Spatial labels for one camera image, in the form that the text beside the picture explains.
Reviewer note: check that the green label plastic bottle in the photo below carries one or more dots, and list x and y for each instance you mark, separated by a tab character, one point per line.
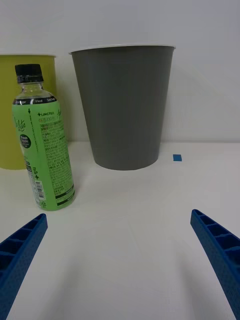
45	150

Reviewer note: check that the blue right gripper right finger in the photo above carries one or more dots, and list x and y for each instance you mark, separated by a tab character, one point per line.
222	252

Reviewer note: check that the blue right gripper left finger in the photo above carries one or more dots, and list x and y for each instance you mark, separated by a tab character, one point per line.
17	255

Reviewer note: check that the grey plastic waste bin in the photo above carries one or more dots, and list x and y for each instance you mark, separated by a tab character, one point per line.
125	107

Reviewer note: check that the yellow-green plastic waste bin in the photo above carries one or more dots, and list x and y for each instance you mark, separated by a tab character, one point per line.
7	100

